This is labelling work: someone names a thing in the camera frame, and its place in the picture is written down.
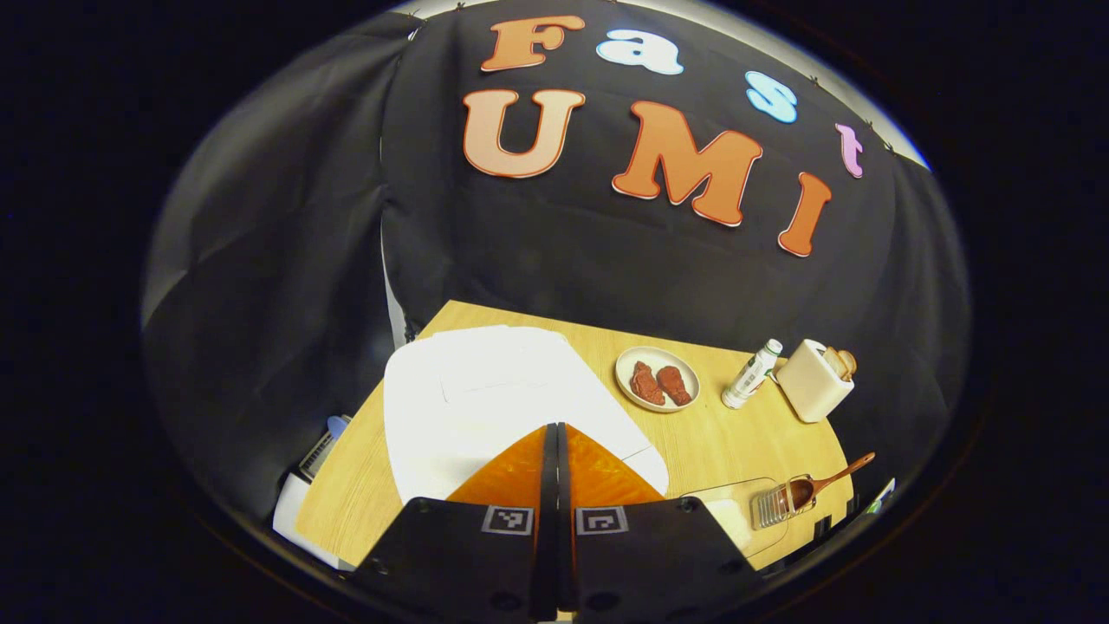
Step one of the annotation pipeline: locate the black backdrop cloth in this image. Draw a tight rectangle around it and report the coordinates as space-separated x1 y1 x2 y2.
143 0 971 556

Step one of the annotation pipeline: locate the cream rice dish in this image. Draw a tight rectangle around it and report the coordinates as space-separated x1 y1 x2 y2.
680 477 789 560

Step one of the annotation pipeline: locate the white oval plate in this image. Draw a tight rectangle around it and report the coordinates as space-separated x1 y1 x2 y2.
614 346 701 413

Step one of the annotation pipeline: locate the red meat piece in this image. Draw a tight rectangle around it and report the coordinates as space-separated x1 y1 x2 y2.
656 365 693 407
630 361 666 406

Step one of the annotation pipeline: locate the white toaster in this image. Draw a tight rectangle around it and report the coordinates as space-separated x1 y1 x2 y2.
774 339 859 424

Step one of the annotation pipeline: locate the metal wire chopstick holder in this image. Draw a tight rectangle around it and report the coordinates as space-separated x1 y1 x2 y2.
749 474 820 531

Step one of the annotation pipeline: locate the brown wooden spoon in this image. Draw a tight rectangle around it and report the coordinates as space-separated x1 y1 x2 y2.
767 452 876 514

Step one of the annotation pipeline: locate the white drink bottle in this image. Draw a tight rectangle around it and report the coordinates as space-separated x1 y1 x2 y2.
721 339 784 410

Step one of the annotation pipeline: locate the white box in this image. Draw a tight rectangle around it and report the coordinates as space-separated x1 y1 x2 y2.
273 472 356 573

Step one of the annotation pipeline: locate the grey ribbed device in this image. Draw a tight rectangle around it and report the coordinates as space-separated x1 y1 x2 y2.
299 416 352 482

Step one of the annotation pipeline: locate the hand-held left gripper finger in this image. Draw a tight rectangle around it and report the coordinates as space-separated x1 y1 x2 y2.
557 423 768 624
347 423 560 624

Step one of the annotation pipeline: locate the white rice cooker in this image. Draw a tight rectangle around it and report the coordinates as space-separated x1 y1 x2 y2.
383 325 670 506

